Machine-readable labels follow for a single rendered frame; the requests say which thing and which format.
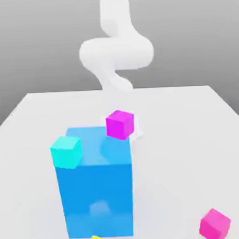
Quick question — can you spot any small magenta cube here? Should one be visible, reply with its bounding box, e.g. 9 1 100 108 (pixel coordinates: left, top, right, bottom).
105 109 135 142

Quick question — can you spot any large blue box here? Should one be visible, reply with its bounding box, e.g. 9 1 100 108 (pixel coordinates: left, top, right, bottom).
53 125 135 239

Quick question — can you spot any small cyan cube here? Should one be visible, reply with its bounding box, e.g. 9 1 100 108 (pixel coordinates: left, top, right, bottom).
49 135 84 171

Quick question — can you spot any small pink cube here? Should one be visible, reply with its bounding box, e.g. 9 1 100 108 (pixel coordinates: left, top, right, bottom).
198 207 232 239

